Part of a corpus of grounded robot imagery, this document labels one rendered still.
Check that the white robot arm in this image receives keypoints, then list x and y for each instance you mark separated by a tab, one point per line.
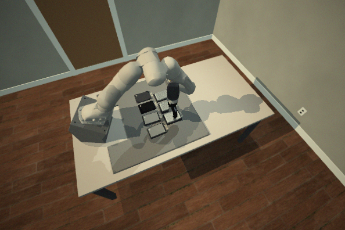
155	72

